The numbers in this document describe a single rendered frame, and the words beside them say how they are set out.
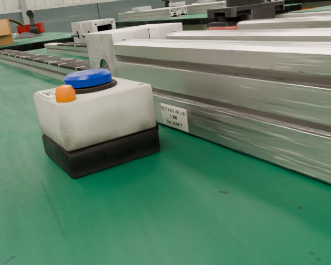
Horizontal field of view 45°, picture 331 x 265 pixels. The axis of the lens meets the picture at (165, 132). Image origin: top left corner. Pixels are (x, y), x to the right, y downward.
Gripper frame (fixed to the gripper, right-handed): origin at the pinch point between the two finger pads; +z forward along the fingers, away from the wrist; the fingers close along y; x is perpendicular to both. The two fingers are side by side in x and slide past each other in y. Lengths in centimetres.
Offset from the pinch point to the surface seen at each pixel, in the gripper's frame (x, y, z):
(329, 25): -18.5, -4.7, -6.4
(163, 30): -3.5, -16.7, -7.5
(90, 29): 92, 10, -5
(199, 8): 267, 184, -3
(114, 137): -19.5, -31.8, -1.0
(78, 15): 1070, 349, -6
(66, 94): -19.3, -34.9, -5.1
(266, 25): -9.0, -4.8, -6.6
